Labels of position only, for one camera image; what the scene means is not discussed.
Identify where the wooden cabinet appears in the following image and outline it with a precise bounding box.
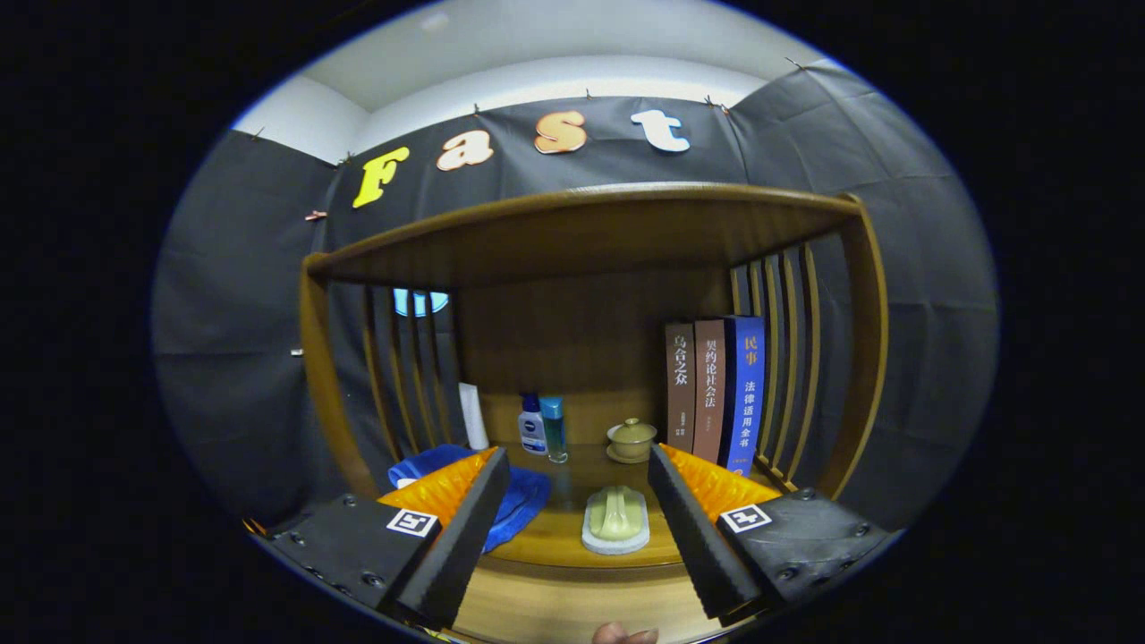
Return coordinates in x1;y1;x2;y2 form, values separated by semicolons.
300;183;891;644

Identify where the teal bottle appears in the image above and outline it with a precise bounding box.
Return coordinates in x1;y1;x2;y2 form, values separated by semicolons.
539;396;569;464

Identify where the white tube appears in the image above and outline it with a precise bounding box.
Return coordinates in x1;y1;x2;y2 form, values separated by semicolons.
458;382;491;451

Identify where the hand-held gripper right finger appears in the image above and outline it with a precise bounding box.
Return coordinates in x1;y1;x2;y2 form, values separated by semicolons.
648;442;900;627

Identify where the blue folded towel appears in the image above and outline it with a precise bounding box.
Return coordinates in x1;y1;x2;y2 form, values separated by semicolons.
387;445;553;553

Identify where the beige lidded tea cup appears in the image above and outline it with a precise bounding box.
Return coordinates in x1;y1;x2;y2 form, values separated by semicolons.
606;418;658;464

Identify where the white bottle with blue cap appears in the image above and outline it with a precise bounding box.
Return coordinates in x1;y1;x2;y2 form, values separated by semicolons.
518;394;548;456

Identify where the blue book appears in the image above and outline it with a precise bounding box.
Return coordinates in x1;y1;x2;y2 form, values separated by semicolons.
721;315;767;478

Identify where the reddish brown book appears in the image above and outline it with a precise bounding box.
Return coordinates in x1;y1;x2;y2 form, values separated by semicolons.
692;318;727;466

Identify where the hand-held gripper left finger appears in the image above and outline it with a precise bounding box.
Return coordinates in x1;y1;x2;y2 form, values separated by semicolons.
267;445;511;630

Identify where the dark brown book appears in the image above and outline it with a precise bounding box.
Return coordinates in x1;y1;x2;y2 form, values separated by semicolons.
664;322;697;453

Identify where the black backdrop cloth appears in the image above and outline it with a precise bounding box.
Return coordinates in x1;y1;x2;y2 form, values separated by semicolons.
152;61;1000;529

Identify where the wooden countertop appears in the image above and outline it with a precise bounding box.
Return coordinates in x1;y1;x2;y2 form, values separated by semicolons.
385;443;788;569

